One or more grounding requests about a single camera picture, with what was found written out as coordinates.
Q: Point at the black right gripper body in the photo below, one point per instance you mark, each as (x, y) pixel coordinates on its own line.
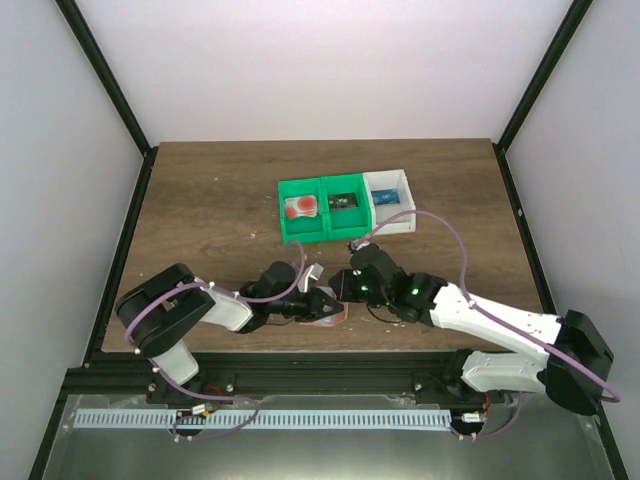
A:
(351, 286)

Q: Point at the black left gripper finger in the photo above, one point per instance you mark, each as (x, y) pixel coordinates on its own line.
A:
(336, 316)
(323, 299)

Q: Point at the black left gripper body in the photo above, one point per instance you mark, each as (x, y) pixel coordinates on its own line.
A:
(311, 304)

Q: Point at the pink leather card holder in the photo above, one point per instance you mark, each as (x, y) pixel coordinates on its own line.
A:
(311, 323)

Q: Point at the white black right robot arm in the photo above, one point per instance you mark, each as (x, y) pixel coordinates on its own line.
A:
(563, 357)

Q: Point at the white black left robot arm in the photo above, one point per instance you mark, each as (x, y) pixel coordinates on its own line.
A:
(159, 313)

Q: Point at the red and white card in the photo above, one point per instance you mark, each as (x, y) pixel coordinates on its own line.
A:
(301, 206)

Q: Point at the dark green card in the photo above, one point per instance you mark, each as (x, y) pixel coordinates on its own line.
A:
(342, 201)

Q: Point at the blue card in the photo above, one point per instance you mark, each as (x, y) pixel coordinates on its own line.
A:
(385, 197)

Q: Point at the middle green plastic bin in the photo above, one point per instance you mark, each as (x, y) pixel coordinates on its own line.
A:
(352, 223)

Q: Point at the green plastic bin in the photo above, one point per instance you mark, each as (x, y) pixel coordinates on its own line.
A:
(305, 230)
(352, 223)

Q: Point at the left green plastic bin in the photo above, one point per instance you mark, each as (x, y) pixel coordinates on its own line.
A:
(305, 230)

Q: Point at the white plastic bin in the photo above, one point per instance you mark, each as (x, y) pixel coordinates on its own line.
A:
(391, 179)

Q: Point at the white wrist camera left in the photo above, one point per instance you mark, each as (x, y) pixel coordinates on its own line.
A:
(309, 277)

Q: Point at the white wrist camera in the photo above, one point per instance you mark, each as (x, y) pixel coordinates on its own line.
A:
(309, 277)
(358, 244)

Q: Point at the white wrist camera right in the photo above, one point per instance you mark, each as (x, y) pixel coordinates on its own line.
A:
(358, 244)

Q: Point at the black front frame rail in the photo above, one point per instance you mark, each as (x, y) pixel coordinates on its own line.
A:
(427, 377)

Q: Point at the light blue cable duct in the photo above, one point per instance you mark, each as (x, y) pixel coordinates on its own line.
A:
(429, 420)

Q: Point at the right black frame post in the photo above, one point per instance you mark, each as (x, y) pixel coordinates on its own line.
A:
(560, 41)

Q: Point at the black frame post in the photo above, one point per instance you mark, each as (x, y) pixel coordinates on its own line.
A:
(560, 41)
(90, 47)

